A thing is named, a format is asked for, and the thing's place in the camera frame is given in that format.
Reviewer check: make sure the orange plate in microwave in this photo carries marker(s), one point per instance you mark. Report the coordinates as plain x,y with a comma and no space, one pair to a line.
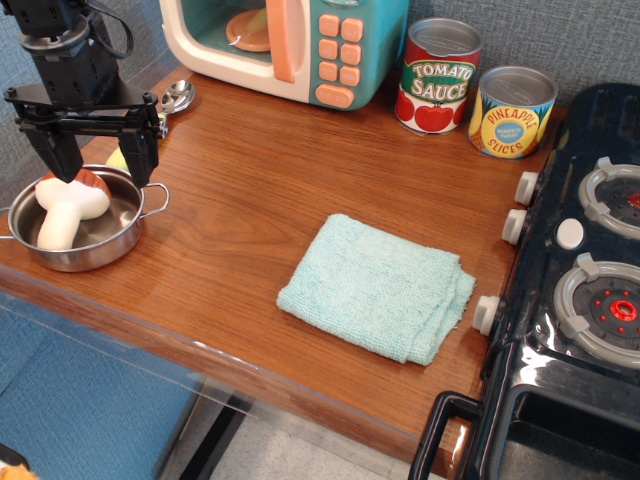
248,31

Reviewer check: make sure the light blue rag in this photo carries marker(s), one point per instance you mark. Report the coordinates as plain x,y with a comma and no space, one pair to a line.
380,292

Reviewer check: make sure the tomato sauce can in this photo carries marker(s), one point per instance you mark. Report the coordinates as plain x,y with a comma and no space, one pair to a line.
440,61

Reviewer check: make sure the silver pot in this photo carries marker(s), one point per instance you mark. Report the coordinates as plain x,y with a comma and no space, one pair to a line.
98,242

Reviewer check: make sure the yellow handled silver spoon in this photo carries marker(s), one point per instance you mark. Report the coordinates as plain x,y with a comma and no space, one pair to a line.
177,98

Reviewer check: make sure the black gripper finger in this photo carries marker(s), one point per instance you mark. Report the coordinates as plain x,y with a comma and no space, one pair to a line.
140,150
59,151

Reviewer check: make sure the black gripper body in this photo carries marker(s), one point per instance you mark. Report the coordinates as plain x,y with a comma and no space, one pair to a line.
80,92

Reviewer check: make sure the black toy stove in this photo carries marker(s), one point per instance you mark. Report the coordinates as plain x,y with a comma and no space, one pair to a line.
560,396

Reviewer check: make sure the plush mushroom toy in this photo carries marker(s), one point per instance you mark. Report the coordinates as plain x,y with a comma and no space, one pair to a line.
86,197

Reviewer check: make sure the toy microwave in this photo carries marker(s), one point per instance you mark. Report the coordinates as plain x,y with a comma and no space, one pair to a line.
333,54

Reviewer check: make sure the orange plush object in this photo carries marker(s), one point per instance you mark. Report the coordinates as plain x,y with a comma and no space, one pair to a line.
17,472

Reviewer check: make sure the pineapple slices can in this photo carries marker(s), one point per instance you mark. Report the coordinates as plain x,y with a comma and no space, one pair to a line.
511,111

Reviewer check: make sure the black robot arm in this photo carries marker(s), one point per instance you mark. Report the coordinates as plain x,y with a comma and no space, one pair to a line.
65,23

